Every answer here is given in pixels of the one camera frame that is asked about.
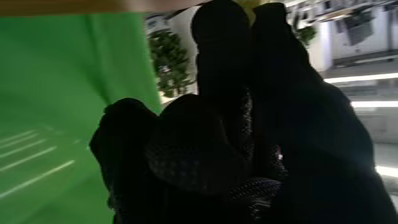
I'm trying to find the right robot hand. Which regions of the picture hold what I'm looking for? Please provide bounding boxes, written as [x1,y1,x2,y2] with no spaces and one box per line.
[87,0,398,224]

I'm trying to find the green plant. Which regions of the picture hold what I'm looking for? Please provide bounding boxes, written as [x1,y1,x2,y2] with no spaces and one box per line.
[148,30,197,98]

